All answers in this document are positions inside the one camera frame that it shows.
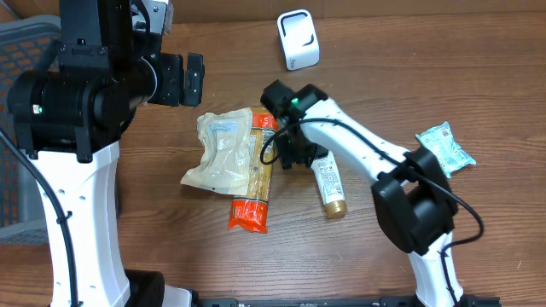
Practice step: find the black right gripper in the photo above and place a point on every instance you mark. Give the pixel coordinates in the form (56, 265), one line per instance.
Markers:
(293, 158)

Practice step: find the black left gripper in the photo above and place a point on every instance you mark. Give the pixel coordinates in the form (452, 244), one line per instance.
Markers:
(193, 79)

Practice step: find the white cream tube gold cap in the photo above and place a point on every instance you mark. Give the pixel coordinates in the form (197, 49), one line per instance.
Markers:
(330, 186)

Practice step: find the beige clear pouch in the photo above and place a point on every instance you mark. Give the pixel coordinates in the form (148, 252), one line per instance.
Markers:
(224, 165)

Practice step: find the orange noodle packet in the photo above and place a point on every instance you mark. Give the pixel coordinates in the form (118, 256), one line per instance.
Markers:
(250, 211)

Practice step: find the teal tissue packet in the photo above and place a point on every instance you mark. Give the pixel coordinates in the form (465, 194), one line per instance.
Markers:
(442, 143)

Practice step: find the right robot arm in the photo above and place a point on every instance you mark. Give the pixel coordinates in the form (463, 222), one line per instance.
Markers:
(414, 205)

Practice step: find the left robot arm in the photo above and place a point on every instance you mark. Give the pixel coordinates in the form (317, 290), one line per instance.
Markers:
(80, 200)

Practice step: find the white barcode scanner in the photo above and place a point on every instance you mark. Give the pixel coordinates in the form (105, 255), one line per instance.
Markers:
(298, 39)

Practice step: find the grey plastic shopping basket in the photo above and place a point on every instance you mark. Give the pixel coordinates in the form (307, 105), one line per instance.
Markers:
(28, 49)

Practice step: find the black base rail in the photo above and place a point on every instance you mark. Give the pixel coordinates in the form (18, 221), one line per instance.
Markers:
(389, 301)

